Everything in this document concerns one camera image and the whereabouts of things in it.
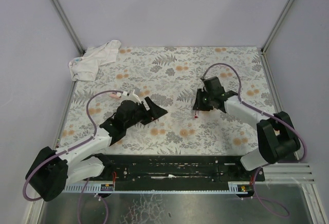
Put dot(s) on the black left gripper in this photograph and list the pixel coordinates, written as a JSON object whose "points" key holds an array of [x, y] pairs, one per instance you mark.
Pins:
{"points": [[146, 110]]}

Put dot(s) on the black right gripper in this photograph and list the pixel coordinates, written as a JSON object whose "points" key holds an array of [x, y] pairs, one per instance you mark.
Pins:
{"points": [[199, 100]]}

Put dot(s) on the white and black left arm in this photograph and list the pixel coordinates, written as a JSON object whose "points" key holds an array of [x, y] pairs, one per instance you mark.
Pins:
{"points": [[52, 170]]}

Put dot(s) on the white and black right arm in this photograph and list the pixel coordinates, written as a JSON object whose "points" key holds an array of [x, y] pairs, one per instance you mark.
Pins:
{"points": [[276, 136]]}

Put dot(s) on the floral patterned table mat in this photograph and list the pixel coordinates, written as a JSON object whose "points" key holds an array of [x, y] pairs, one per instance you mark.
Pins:
{"points": [[170, 76]]}

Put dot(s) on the crumpled white cloth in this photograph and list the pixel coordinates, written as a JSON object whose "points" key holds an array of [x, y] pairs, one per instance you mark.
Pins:
{"points": [[86, 67]]}

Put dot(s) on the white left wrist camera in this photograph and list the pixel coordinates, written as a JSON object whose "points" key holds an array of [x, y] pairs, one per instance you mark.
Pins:
{"points": [[131, 96]]}

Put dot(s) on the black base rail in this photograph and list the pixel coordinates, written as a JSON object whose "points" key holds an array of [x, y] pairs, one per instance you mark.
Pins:
{"points": [[159, 174]]}

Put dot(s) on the right aluminium frame post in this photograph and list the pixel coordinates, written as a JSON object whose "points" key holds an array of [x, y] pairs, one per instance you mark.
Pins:
{"points": [[288, 5]]}

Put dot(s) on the aluminium frame post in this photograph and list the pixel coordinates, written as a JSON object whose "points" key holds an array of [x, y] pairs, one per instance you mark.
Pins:
{"points": [[288, 5], [68, 26]]}

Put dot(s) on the left aluminium frame post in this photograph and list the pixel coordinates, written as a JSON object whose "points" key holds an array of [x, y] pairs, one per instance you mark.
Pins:
{"points": [[68, 26]]}

